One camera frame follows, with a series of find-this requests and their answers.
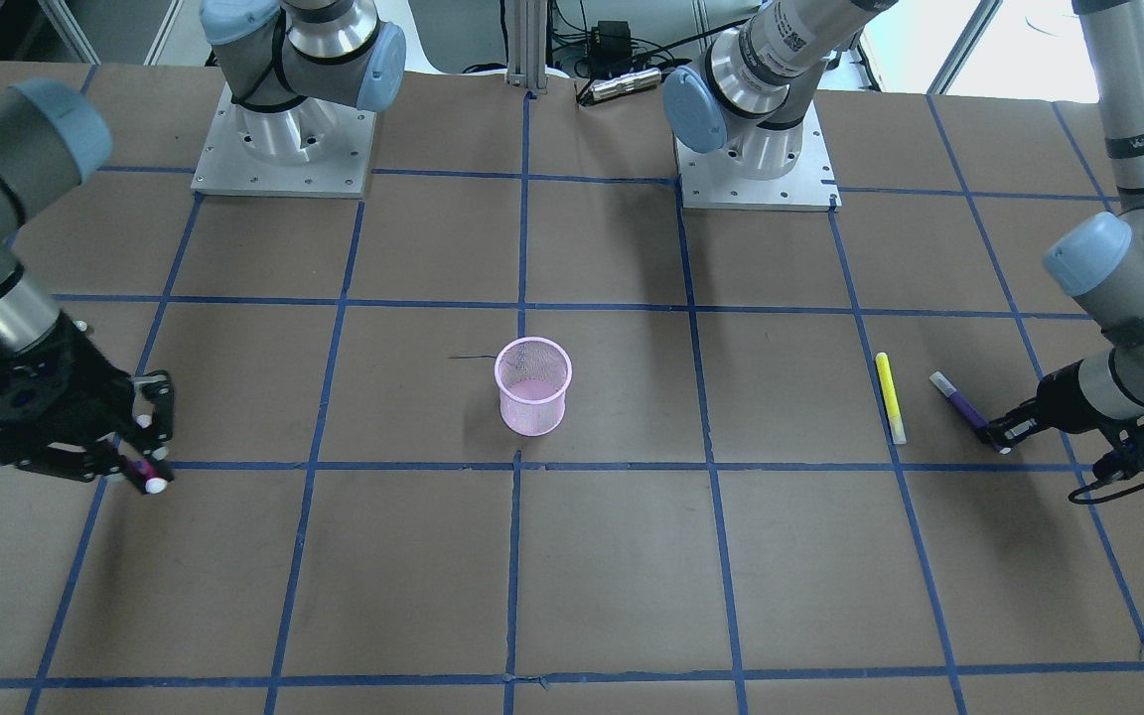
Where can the black power supply box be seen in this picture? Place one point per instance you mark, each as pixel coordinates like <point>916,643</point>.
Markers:
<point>609,41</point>

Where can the purple highlighter pen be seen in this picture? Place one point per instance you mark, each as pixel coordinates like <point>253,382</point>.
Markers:
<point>959,402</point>

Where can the green highlighter pen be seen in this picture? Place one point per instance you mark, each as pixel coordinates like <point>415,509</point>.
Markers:
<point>893,410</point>

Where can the silver metal connector bar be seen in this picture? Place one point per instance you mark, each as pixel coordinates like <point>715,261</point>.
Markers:
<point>605,89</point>

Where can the pink highlighter pen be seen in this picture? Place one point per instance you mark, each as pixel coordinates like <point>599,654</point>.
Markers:
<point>144,471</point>

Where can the aluminium frame post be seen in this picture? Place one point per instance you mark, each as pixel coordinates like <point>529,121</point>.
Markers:
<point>526,42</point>

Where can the pink mesh cup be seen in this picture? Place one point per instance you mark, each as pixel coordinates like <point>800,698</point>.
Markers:
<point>533,377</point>

